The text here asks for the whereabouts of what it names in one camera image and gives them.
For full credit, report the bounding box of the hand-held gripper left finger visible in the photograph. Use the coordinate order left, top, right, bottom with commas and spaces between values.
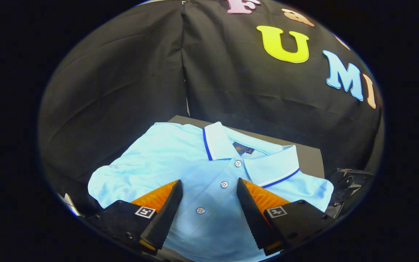
86, 179, 184, 255

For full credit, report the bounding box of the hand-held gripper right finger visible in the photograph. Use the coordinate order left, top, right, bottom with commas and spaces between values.
236, 178, 337, 256

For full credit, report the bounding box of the light blue polo shirt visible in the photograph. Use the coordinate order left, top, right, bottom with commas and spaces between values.
87, 122, 334, 262

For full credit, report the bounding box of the dark washing machine lid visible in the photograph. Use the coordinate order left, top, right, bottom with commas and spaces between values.
326, 168, 374, 219

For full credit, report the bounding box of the grey cabinet with dark top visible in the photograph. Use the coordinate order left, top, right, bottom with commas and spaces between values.
168, 115, 325, 179

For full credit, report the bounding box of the black backdrop cloth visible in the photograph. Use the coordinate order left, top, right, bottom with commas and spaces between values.
38, 0, 384, 204

